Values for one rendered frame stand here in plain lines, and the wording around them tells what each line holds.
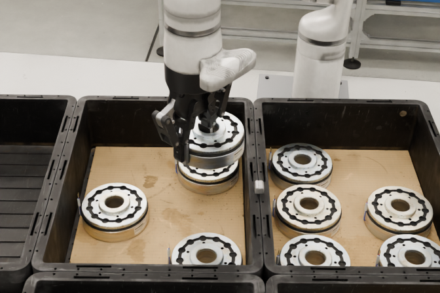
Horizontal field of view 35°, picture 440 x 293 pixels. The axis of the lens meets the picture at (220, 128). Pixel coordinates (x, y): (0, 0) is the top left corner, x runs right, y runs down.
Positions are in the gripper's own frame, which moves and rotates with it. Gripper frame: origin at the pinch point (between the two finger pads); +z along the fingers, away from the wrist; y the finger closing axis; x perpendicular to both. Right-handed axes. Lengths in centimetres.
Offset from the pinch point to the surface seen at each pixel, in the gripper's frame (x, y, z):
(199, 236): 3.8, 3.1, 13.6
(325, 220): 15.5, -12.5, 13.9
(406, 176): 18.3, -33.6, 17.0
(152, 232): -4.3, 5.1, 16.8
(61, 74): -68, -25, 30
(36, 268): -3.0, 26.0, 6.6
